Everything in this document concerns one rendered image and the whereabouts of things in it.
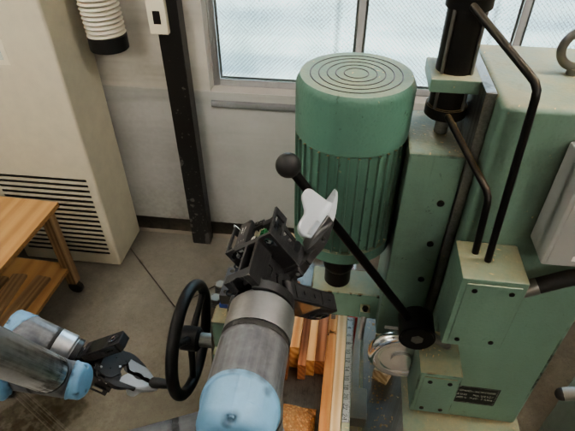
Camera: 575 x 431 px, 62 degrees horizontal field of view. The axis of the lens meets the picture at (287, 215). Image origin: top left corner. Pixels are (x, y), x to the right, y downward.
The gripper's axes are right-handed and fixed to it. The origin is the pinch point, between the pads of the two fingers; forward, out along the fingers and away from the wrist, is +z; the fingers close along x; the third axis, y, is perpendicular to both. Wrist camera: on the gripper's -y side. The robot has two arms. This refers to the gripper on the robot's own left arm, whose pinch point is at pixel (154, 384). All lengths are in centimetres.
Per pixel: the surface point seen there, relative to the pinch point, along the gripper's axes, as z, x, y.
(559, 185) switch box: 27, 7, -90
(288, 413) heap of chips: 21.5, 12.6, -30.9
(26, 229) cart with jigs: -65, -72, 57
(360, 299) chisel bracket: 25, -6, -48
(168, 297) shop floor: -2, -93, 80
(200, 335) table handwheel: 4.1, -10.0, -10.9
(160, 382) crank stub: 0.7, 1.2, -3.7
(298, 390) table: 23.7, 5.4, -28.7
